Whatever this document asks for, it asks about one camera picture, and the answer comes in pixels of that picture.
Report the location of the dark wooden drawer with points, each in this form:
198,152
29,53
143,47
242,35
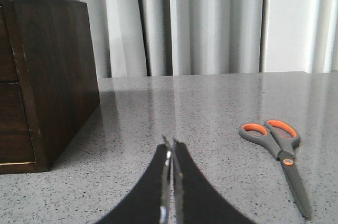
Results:
16,144

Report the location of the grey orange scissors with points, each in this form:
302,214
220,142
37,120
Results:
280,140

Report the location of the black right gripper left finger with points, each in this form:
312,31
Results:
149,200

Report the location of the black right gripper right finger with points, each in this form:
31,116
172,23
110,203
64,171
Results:
196,200

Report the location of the dark wooden drawer cabinet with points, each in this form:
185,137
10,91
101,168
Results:
46,47

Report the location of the grey pleated curtain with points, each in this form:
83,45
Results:
134,38

